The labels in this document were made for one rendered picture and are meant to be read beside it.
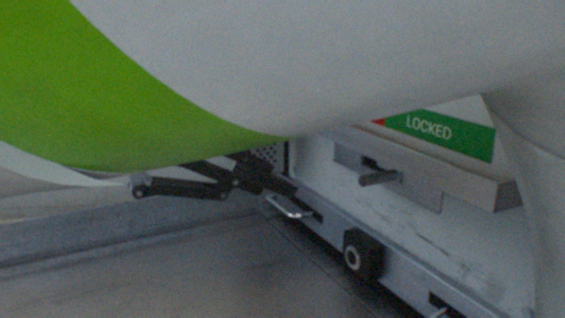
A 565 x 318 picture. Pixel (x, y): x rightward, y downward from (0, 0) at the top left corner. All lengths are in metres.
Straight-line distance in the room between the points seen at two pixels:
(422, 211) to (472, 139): 0.12
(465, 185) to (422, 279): 0.16
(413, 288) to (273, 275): 0.20
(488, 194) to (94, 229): 0.58
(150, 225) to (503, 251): 0.54
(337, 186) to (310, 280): 0.14
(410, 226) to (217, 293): 0.26
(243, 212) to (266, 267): 0.18
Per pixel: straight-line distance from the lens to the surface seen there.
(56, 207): 0.97
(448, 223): 0.56
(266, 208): 0.89
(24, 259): 0.82
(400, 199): 0.61
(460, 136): 0.53
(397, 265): 0.63
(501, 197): 0.46
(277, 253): 0.76
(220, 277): 0.70
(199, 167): 0.49
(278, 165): 0.76
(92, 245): 0.82
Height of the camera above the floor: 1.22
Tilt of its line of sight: 19 degrees down
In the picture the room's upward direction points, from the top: straight up
